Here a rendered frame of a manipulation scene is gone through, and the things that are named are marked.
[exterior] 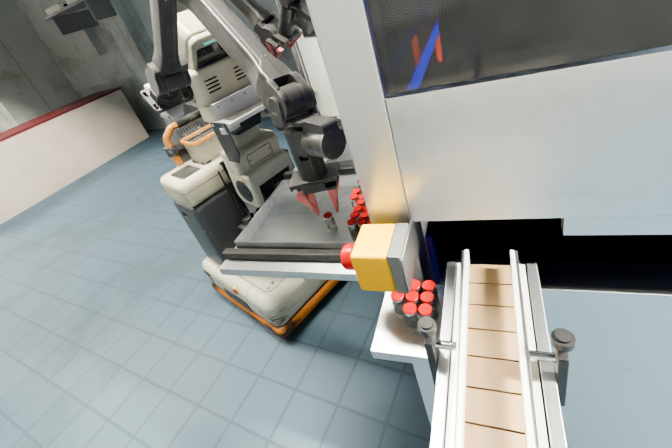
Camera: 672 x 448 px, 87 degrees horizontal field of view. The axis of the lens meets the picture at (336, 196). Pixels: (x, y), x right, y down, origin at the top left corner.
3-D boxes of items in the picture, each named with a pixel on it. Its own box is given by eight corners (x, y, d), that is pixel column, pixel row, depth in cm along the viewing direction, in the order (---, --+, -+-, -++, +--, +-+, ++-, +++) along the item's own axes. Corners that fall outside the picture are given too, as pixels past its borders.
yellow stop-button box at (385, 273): (416, 257, 55) (408, 221, 52) (409, 294, 50) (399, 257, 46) (370, 257, 58) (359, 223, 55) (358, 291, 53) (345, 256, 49)
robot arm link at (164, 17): (173, -78, 76) (124, -75, 70) (209, -33, 74) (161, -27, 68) (177, 72, 113) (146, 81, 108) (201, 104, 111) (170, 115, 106)
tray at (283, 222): (402, 182, 89) (399, 170, 87) (378, 256, 69) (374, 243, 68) (286, 190, 103) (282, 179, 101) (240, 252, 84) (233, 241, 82)
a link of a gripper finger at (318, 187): (346, 217, 74) (334, 179, 69) (314, 224, 76) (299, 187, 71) (348, 199, 80) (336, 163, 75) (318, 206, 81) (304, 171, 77)
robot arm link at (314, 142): (301, 83, 69) (265, 97, 64) (342, 82, 60) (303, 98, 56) (316, 142, 74) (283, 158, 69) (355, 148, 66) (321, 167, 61)
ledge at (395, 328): (472, 296, 58) (471, 288, 57) (471, 372, 48) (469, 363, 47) (389, 291, 64) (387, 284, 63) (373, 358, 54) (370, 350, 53)
